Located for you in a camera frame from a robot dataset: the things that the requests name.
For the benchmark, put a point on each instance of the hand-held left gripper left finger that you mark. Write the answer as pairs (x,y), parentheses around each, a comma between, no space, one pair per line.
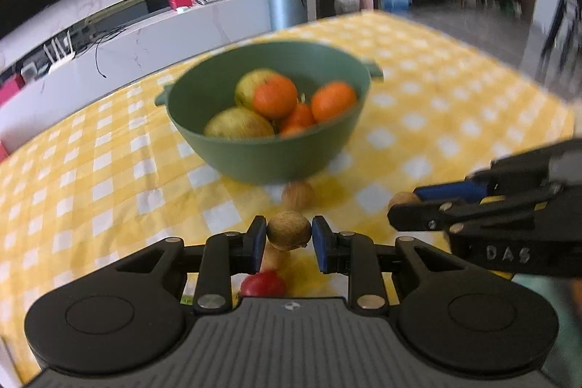
(259,243)

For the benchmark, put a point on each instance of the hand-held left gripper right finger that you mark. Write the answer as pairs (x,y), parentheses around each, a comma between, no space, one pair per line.
(320,247)

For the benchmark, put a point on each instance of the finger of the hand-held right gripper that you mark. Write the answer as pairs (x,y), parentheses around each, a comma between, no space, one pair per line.
(418,217)
(450,191)

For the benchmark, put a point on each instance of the green plastic bowl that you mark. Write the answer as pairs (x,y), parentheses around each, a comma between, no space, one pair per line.
(254,160)

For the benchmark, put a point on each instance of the orange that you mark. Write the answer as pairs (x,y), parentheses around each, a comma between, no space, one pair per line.
(274,95)
(333,101)
(298,115)
(292,130)

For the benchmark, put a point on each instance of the red cherry tomato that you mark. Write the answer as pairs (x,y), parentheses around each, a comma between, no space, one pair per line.
(263,284)

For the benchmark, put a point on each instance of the teal cloth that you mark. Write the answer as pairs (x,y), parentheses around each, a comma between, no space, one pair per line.
(554,324)

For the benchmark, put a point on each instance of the yellow checkered tablecloth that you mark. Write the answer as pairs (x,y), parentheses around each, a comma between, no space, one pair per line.
(91,179)

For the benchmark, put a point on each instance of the dark chair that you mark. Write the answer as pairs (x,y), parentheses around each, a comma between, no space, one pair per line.
(561,38)

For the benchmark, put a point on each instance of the grey-blue trash can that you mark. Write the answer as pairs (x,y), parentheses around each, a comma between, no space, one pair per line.
(286,4)

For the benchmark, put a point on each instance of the white router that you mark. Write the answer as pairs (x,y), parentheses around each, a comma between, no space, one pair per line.
(59,54)

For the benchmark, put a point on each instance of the pink rectangular box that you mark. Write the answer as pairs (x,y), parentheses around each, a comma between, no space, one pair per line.
(10,90)

